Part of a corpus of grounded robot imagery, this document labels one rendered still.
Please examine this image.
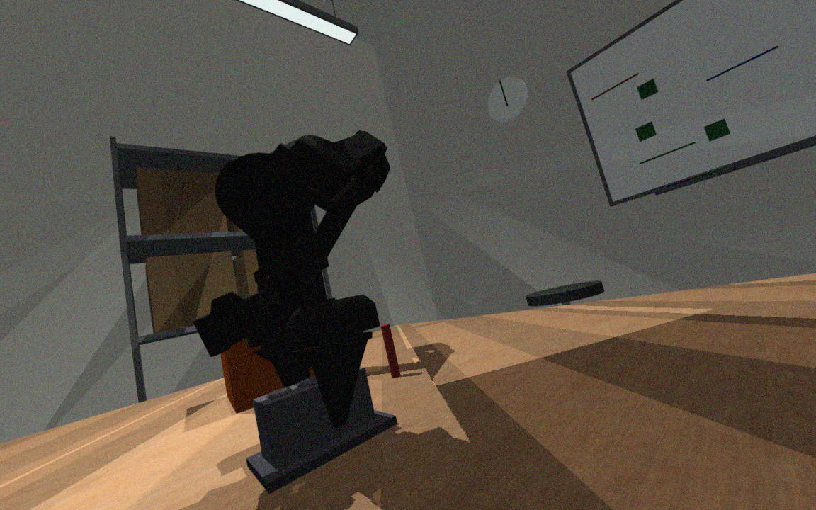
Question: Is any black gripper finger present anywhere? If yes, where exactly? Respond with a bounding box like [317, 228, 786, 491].
[291, 331, 373, 428]
[253, 342, 311, 387]

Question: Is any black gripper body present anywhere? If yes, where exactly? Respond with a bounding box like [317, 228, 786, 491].
[247, 247, 380, 349]

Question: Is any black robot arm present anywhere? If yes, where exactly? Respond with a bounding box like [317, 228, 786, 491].
[193, 130, 390, 357]

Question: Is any dark red peg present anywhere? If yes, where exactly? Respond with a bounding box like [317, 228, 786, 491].
[381, 324, 400, 378]

